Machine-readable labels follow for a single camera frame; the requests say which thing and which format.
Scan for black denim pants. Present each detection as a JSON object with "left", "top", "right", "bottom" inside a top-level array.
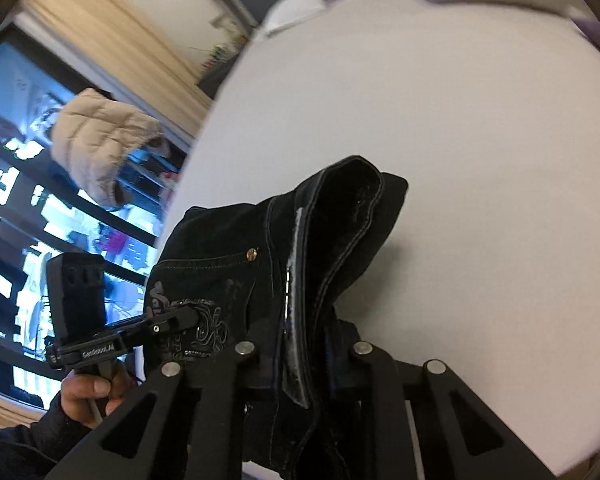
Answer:
[{"left": 143, "top": 156, "right": 408, "bottom": 479}]

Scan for dark sleeve forearm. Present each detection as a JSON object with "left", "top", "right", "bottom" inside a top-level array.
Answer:
[{"left": 0, "top": 393, "right": 91, "bottom": 480}]

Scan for person's left hand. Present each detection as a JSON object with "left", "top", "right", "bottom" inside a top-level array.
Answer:
[{"left": 60, "top": 361, "right": 137, "bottom": 429}]

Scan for white bed sheet mattress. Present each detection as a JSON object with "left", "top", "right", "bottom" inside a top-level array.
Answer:
[{"left": 166, "top": 0, "right": 600, "bottom": 474}]

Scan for beige puffer jacket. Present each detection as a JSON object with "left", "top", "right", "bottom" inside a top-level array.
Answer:
[{"left": 50, "top": 88, "right": 171, "bottom": 209}]

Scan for dark nightstand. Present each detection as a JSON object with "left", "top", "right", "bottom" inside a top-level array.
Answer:
[{"left": 197, "top": 54, "right": 239, "bottom": 100}]

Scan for clutter on nightstand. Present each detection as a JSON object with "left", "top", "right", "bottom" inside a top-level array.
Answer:
[{"left": 202, "top": 14, "right": 249, "bottom": 70}]

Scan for beige curtain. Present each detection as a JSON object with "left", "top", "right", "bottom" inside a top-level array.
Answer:
[{"left": 20, "top": 0, "right": 211, "bottom": 144}]

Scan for white pillow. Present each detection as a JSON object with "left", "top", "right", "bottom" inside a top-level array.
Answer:
[{"left": 259, "top": 0, "right": 327, "bottom": 37}]

